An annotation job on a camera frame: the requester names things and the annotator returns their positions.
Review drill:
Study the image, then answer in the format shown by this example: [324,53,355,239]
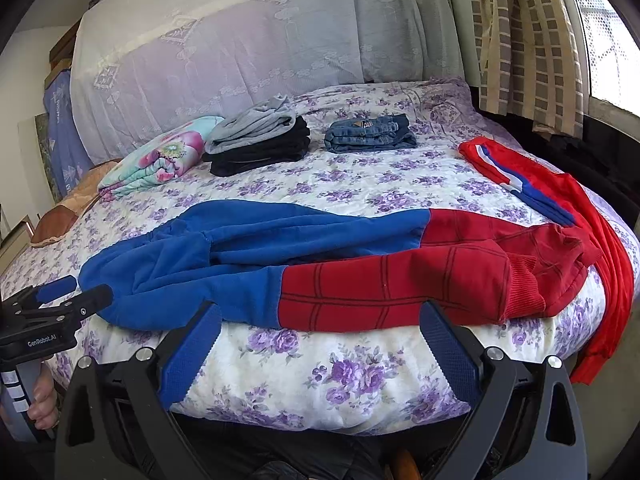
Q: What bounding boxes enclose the orange brown cushion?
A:
[30,160,123,248]

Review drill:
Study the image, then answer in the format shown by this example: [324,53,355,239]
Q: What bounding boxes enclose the folded black garment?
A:
[202,116,312,177]

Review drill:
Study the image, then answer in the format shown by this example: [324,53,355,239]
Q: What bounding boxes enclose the white pillow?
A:
[70,0,466,136]

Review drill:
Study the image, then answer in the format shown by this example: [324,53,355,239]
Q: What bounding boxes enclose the blue printed bag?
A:
[42,70,93,196]

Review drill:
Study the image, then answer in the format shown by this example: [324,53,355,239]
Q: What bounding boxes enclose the red shirt with striped collar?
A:
[457,136,636,386]

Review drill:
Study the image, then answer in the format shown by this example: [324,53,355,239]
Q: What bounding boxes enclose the folded blue jeans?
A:
[324,114,418,155]

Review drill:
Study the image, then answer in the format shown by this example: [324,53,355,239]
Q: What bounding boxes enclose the purple floral bedspread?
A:
[0,77,640,436]

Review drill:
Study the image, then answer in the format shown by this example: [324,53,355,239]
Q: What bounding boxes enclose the folded floral blanket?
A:
[97,116,226,203]

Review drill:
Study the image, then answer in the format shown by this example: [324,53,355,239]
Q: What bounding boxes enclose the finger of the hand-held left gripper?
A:
[20,284,114,329]
[0,276,77,317]

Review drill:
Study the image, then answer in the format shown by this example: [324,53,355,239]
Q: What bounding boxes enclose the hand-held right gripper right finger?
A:
[419,301,588,480]

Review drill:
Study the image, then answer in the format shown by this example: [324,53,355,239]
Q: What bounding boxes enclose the window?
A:
[555,0,640,116]

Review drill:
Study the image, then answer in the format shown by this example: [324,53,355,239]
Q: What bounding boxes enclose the blue knit sweater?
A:
[79,201,603,333]

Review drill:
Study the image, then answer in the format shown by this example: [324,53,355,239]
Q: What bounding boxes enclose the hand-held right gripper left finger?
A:
[54,301,223,480]

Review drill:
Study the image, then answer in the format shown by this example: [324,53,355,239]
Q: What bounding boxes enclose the folded grey garment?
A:
[204,96,298,156]

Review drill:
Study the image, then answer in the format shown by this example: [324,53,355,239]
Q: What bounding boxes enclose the person's left hand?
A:
[27,361,62,432]

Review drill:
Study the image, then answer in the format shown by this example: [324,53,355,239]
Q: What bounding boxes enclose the leaning picture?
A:
[17,112,63,206]

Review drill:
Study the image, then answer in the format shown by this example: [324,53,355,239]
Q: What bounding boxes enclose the beige checked curtain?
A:
[465,0,598,136]

